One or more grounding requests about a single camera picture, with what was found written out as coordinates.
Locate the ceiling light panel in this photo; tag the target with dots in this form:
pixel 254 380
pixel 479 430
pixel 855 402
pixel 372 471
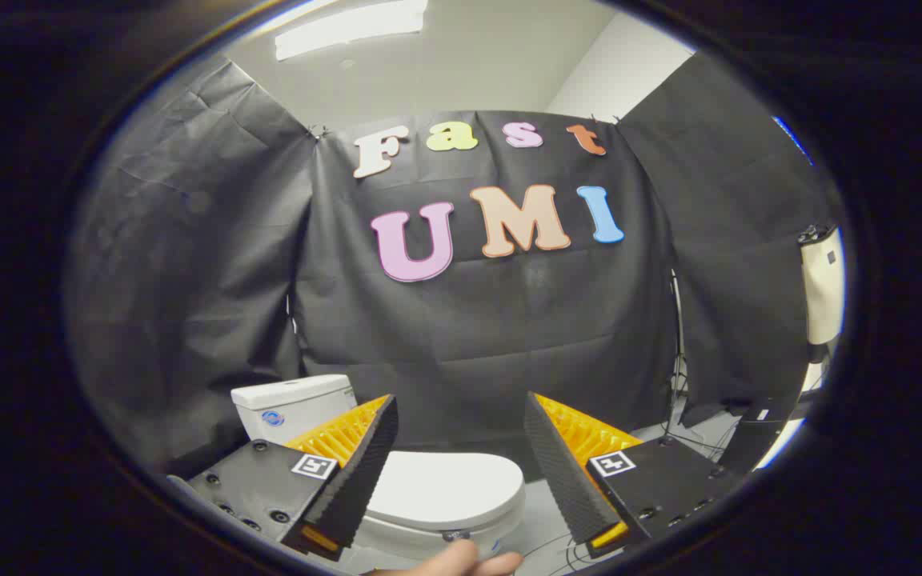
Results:
pixel 349 28

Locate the cream cloth bag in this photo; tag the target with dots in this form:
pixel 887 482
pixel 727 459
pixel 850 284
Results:
pixel 823 296

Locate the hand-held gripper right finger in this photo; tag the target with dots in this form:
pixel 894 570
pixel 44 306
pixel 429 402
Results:
pixel 557 472

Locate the white toilet lid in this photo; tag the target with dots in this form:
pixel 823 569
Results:
pixel 445 484

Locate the backdrop stand pole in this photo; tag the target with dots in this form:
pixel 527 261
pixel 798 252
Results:
pixel 677 344

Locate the black backdrop cloth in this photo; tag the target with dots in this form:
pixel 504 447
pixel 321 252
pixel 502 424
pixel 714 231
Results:
pixel 493 344

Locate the white toilet bowl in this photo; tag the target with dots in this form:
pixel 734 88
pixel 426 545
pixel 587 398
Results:
pixel 405 540

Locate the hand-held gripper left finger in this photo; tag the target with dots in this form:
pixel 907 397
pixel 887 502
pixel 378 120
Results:
pixel 365 464

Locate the black box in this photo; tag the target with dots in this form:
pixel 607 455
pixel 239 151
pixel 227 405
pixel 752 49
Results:
pixel 761 432

